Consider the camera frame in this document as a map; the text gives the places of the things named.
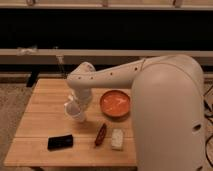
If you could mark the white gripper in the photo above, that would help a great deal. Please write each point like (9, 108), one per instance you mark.
(83, 97)

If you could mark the white ceramic cup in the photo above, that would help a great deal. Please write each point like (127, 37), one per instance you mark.
(74, 111)

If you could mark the white rectangular sponge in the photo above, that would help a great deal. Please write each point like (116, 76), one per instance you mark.
(117, 139)

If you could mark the black rectangular box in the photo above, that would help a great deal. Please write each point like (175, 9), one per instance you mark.
(60, 142)

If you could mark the dark red oblong object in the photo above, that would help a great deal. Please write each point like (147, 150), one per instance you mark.
(101, 135)

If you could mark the orange ceramic bowl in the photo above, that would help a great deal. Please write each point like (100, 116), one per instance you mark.
(115, 103)

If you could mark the upper metal shelf rail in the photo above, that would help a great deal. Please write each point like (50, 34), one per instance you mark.
(27, 4)

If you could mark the long metal shelf rail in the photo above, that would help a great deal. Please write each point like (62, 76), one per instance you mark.
(27, 56)

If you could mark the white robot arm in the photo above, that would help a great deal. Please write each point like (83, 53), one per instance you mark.
(167, 108)

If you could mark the wooden table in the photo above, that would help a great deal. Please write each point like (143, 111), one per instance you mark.
(44, 117)

